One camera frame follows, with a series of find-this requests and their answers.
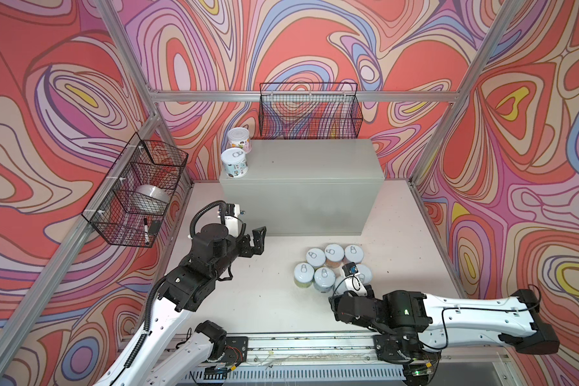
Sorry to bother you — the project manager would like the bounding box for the grey metal cabinet box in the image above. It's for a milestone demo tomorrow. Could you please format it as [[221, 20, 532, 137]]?
[[219, 139, 384, 236]]

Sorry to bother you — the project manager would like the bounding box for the black wire basket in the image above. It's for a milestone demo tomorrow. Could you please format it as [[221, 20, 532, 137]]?
[[81, 133, 188, 248], [258, 80, 363, 140]]

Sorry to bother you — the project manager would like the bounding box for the blue label can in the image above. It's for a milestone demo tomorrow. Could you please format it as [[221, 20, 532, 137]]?
[[314, 266, 336, 293]]

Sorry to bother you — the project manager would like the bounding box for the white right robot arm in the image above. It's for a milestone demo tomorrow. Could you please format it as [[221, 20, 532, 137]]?
[[329, 288, 560, 361]]

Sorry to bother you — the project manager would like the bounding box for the yellow green label can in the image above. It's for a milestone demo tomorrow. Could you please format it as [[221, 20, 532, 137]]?
[[305, 248, 326, 270]]

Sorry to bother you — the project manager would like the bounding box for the pink can right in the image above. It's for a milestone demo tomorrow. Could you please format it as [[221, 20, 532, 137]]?
[[344, 244, 364, 265]]

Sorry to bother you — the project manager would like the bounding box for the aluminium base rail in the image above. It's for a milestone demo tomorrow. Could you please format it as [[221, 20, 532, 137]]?
[[179, 331, 520, 385]]

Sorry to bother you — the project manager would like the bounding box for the black wire basket left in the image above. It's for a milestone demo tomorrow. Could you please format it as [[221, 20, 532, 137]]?
[[81, 133, 188, 248]]

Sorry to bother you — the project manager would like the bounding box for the teal label can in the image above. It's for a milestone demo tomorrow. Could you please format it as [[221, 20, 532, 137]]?
[[220, 147, 249, 179]]

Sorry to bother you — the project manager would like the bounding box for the orange label can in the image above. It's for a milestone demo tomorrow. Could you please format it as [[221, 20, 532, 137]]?
[[324, 244, 345, 269]]

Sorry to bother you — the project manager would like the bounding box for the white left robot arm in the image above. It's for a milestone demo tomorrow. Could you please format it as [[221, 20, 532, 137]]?
[[97, 224, 266, 385]]

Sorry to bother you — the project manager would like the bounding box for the black wire basket back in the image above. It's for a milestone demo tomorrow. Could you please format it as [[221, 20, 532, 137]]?
[[258, 80, 363, 140]]

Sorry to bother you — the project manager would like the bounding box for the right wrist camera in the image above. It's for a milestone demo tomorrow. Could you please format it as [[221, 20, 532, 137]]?
[[342, 262, 359, 277]]

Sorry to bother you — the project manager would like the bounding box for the black marker pen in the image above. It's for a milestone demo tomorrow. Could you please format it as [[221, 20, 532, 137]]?
[[143, 217, 151, 245]]

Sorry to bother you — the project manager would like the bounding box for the pink label can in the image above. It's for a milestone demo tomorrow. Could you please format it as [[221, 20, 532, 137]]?
[[227, 127, 252, 154]]

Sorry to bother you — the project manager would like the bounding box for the yellow can right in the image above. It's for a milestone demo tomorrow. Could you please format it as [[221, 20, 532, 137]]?
[[356, 264, 373, 285]]

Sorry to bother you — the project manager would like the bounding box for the white tape roll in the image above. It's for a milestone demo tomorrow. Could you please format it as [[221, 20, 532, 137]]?
[[132, 184, 170, 216]]

